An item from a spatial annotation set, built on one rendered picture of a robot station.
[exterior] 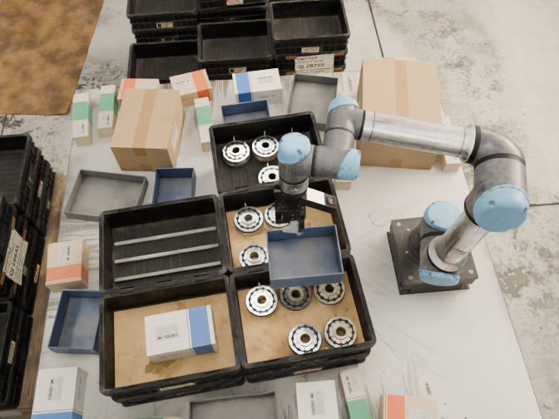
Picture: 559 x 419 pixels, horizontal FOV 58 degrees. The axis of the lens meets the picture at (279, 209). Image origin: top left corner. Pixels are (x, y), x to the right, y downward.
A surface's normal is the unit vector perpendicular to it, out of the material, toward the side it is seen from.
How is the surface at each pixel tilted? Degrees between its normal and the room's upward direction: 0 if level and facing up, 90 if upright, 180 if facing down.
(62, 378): 0
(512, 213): 85
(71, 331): 0
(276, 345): 0
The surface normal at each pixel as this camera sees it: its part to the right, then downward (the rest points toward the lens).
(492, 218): -0.15, 0.80
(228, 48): -0.01, -0.50
